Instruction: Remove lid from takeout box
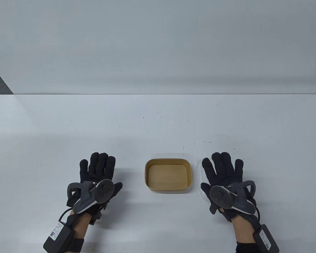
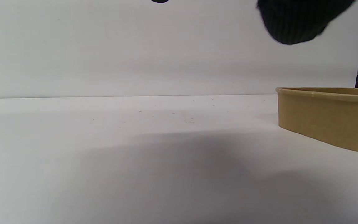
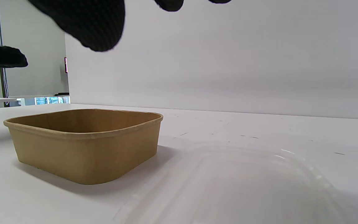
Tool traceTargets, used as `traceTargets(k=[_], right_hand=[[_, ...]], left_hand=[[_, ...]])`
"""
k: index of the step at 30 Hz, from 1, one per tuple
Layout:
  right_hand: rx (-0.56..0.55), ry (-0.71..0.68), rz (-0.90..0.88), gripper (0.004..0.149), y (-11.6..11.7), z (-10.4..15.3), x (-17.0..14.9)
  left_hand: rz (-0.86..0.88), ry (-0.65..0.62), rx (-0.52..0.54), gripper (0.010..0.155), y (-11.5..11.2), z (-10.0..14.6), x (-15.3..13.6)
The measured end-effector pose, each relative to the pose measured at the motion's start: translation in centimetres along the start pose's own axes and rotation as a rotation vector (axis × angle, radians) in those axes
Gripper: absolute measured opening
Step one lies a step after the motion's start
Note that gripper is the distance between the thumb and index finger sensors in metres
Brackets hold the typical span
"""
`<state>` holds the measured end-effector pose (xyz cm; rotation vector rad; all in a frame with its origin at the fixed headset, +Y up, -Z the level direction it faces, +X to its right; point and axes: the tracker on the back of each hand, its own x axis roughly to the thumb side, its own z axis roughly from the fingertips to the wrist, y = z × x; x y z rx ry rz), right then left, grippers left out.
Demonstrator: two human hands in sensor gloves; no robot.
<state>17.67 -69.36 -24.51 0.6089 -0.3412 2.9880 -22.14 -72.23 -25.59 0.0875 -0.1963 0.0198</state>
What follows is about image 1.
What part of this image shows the person's left hand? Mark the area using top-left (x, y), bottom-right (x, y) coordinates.
top-left (66, 152), bottom-right (123, 214)

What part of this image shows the person's right hand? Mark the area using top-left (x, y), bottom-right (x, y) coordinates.
top-left (201, 152), bottom-right (257, 223)

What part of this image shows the clear plastic lid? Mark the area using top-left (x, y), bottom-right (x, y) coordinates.
top-left (196, 160), bottom-right (214, 205)

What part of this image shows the brown paper takeout box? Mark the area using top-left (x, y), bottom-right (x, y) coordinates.
top-left (144, 158), bottom-right (192, 192)

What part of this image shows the person's right forearm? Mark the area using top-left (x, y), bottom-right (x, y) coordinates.
top-left (230, 216), bottom-right (256, 245)

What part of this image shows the person's left forearm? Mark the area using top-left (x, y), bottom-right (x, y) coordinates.
top-left (71, 213), bottom-right (92, 241)

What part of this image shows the black box with white label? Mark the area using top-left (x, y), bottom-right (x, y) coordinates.
top-left (251, 224), bottom-right (280, 253)
top-left (43, 220), bottom-right (76, 253)

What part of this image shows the grey right hand controller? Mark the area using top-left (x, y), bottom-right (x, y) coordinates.
top-left (209, 180), bottom-right (256, 215)

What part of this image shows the grey hand controller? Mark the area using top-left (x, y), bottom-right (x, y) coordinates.
top-left (67, 179), bottom-right (115, 214)
top-left (209, 180), bottom-right (256, 215)

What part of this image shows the grey left hand controller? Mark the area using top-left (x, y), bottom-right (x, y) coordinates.
top-left (67, 179), bottom-right (115, 214)

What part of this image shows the black armband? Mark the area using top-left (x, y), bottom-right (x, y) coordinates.
top-left (66, 237), bottom-right (85, 253)
top-left (236, 241), bottom-right (261, 253)

